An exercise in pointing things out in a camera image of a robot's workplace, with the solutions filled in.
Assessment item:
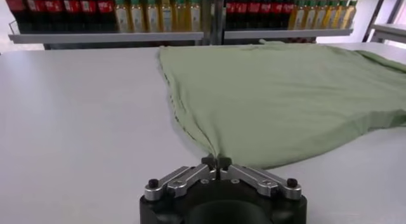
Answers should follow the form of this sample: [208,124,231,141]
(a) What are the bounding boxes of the grey frame white table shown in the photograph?
[369,22,406,44]

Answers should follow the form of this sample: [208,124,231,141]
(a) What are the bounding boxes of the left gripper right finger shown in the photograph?
[218,154,303,201]

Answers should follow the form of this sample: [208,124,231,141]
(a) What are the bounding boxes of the black window frame post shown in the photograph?
[362,0,390,43]

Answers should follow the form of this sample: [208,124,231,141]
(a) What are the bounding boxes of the light green polo shirt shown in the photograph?
[157,39,406,169]

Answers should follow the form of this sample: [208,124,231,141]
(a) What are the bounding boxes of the grey metal shelving unit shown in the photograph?
[0,0,220,51]
[218,0,355,44]

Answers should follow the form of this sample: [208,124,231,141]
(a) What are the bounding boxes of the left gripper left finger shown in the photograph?
[144,154,218,202]

